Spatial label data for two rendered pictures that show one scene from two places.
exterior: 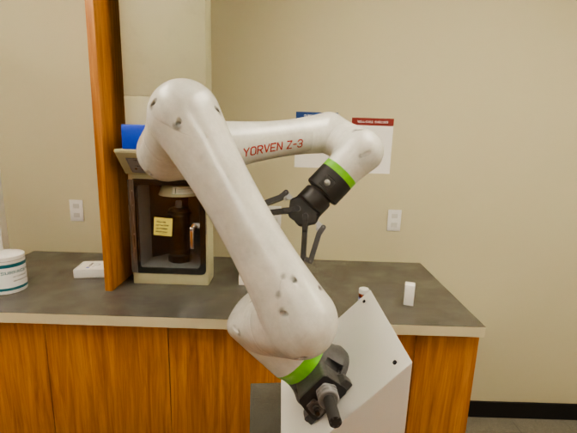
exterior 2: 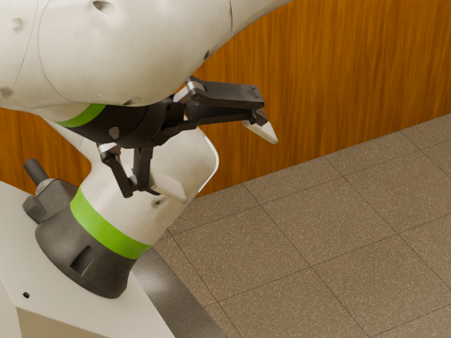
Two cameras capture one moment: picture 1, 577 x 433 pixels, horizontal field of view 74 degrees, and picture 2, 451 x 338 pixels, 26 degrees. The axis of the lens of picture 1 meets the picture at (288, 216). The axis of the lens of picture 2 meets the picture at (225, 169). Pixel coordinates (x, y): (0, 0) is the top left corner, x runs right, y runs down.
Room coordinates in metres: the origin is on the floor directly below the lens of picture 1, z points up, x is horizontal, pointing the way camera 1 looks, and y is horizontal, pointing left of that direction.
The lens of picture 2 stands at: (1.70, -0.35, 2.02)
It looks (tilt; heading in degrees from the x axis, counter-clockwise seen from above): 39 degrees down; 153
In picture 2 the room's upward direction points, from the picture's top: straight up
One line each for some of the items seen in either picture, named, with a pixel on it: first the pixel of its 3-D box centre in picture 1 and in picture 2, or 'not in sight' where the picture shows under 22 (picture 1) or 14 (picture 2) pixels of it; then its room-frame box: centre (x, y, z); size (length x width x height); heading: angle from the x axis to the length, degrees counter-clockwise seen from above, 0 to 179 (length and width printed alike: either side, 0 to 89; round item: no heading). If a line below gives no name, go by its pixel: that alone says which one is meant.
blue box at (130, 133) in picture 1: (140, 137); not in sight; (1.48, 0.57, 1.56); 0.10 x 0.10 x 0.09; 0
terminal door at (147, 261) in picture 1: (168, 228); not in sight; (1.53, 0.49, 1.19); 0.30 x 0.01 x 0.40; 90
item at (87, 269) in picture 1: (97, 269); not in sight; (1.64, 0.86, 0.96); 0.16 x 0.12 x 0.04; 99
